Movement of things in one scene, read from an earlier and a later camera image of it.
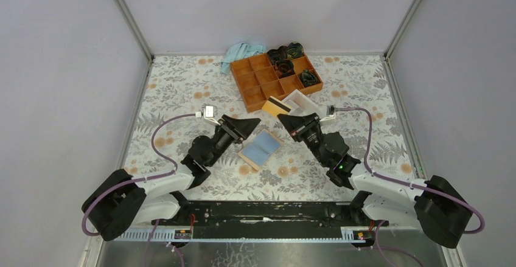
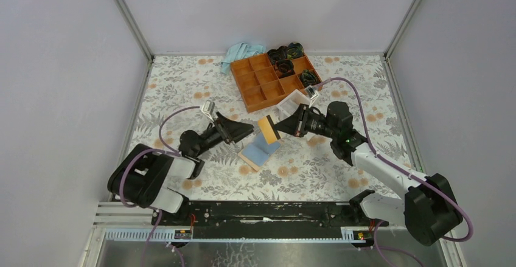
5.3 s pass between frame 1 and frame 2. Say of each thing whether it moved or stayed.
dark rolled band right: stayed
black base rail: stayed
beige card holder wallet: stayed
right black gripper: moved
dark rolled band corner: stayed
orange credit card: moved
